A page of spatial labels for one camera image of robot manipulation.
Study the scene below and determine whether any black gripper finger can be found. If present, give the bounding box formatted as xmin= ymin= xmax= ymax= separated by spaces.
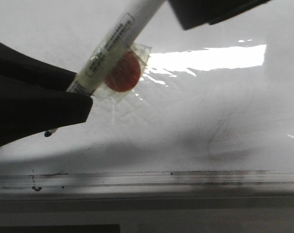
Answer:
xmin=0 ymin=42 xmax=76 ymax=91
xmin=0 ymin=75 xmax=93 ymax=147
xmin=169 ymin=0 xmax=268 ymax=30

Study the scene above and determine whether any white whiteboard marker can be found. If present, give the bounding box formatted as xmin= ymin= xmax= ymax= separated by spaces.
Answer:
xmin=44 ymin=0 xmax=165 ymax=138

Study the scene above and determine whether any red disc taped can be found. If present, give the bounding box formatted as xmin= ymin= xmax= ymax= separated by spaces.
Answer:
xmin=93 ymin=43 xmax=152 ymax=103

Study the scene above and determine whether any white whiteboard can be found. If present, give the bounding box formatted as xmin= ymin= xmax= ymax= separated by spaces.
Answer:
xmin=0 ymin=0 xmax=294 ymax=214

